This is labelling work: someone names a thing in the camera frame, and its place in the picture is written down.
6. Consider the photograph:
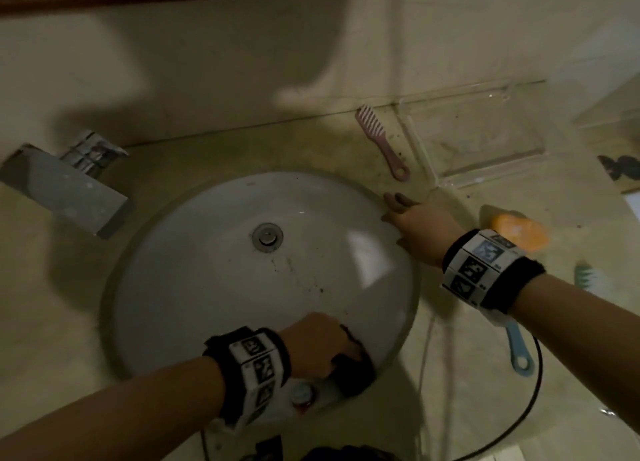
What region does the person's left hand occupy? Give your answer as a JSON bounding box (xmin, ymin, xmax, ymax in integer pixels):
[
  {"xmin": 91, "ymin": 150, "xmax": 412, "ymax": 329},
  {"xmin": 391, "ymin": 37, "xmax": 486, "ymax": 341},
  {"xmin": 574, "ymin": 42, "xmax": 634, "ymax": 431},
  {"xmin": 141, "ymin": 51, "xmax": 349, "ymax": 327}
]
[{"xmin": 277, "ymin": 311, "xmax": 363, "ymax": 382}]

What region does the blue comb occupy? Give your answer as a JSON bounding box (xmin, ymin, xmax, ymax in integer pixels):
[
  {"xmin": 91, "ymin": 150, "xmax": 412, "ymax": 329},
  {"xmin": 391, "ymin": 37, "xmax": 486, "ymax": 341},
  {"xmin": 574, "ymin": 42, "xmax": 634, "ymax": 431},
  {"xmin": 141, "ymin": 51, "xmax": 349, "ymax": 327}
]
[{"xmin": 503, "ymin": 261, "xmax": 607, "ymax": 378}]

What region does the person's left forearm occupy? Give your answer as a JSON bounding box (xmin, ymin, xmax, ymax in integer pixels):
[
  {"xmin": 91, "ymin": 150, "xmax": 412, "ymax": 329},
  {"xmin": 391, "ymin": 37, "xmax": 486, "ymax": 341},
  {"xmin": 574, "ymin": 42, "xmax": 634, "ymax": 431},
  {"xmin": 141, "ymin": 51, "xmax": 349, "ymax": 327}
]
[{"xmin": 0, "ymin": 355, "xmax": 226, "ymax": 461}]

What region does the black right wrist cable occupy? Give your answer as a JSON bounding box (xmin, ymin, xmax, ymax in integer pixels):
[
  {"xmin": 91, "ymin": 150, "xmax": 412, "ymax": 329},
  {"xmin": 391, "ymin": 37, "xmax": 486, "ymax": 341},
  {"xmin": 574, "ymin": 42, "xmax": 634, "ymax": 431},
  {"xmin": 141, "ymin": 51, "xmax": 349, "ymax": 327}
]
[{"xmin": 449, "ymin": 333, "xmax": 545, "ymax": 461}]

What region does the white ceramic sink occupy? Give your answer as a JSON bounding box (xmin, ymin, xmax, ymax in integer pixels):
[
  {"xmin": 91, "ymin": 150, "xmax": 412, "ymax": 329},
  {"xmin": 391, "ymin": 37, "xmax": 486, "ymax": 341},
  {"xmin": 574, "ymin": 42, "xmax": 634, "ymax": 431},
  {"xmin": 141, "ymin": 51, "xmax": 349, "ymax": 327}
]
[{"xmin": 99, "ymin": 169, "xmax": 421, "ymax": 416}]

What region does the left wrist marker band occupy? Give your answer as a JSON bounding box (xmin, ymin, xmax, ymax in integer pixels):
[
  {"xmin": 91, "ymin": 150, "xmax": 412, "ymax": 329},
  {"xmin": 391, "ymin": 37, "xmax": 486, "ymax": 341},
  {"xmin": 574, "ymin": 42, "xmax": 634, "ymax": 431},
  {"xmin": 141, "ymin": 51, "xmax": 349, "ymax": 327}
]
[{"xmin": 202, "ymin": 325, "xmax": 293, "ymax": 429}]

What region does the pink comb with ring handle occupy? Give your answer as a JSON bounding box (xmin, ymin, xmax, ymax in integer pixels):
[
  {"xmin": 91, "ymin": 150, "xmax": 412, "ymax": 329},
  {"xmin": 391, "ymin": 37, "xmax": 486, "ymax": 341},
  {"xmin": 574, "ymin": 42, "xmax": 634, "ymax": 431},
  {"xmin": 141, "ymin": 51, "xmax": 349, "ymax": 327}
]
[{"xmin": 355, "ymin": 104, "xmax": 411, "ymax": 182}]

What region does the person's right hand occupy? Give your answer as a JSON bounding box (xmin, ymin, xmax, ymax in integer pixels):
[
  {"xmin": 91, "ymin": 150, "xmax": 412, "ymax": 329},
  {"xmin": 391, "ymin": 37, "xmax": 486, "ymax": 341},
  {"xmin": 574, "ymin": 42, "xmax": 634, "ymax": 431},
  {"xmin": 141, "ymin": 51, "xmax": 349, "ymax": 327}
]
[{"xmin": 382, "ymin": 191, "xmax": 476, "ymax": 269}]

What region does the clear acrylic tray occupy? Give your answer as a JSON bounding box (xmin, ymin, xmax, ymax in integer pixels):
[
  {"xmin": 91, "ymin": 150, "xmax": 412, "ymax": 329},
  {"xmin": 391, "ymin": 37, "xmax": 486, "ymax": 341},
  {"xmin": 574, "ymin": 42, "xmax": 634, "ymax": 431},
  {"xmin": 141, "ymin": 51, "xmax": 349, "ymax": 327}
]
[{"xmin": 395, "ymin": 78, "xmax": 566, "ymax": 189}]

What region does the chrome sink drain plug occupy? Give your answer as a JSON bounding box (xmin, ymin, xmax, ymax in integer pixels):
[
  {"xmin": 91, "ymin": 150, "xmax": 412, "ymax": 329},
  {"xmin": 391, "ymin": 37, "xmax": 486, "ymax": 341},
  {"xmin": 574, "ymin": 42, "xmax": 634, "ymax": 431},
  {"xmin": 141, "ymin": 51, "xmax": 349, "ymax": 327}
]
[{"xmin": 251, "ymin": 222, "xmax": 285, "ymax": 252}]

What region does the orange soap bar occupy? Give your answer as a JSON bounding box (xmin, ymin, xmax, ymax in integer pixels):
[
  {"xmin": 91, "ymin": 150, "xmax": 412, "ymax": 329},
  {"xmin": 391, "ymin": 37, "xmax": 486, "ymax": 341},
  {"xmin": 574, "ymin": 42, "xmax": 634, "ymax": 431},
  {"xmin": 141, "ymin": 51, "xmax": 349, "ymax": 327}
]
[{"xmin": 489, "ymin": 213, "xmax": 549, "ymax": 253}]

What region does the person's right forearm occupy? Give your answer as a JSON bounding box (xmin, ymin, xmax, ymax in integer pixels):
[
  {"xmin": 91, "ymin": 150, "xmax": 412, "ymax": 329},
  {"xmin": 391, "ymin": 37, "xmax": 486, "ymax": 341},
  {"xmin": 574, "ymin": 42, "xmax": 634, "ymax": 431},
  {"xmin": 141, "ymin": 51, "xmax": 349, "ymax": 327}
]
[{"xmin": 509, "ymin": 273, "xmax": 640, "ymax": 372}]

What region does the person's dark clothing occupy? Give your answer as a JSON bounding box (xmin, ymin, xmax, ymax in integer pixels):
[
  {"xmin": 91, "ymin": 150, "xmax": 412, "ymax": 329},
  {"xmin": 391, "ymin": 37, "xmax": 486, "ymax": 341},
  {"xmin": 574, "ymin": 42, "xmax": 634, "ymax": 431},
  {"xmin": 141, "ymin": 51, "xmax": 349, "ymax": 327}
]
[{"xmin": 255, "ymin": 436, "xmax": 401, "ymax": 461}]

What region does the chrome square faucet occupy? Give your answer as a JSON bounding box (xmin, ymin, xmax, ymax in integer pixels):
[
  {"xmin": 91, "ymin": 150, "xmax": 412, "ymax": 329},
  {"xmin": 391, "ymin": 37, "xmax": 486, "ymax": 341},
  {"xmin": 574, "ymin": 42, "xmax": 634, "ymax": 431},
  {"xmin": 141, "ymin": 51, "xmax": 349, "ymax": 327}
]
[{"xmin": 0, "ymin": 129, "xmax": 130, "ymax": 240}]

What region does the wrist marker band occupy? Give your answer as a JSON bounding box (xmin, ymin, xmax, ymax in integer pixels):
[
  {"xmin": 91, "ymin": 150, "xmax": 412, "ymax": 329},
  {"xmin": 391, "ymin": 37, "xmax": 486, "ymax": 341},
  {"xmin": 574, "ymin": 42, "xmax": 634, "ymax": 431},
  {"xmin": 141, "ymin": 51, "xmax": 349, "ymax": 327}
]
[
  {"xmin": 439, "ymin": 228, "xmax": 546, "ymax": 329},
  {"xmin": 202, "ymin": 325, "xmax": 293, "ymax": 429}
]

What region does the right wrist marker band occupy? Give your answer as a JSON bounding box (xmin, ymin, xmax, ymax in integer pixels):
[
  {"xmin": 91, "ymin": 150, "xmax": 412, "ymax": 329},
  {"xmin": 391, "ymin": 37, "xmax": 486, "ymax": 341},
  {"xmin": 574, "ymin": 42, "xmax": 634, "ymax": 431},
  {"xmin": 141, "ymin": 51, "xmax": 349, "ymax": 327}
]
[{"xmin": 439, "ymin": 228, "xmax": 546, "ymax": 329}]

